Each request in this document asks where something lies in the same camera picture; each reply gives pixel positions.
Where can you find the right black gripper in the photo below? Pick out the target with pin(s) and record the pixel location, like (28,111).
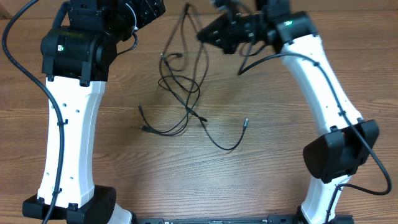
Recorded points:
(224,38)

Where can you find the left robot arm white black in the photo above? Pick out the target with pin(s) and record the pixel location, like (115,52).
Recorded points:
(77,53)

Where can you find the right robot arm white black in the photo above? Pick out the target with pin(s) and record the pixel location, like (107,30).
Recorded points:
(344,137)

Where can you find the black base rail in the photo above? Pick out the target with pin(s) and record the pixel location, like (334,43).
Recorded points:
(270,219)

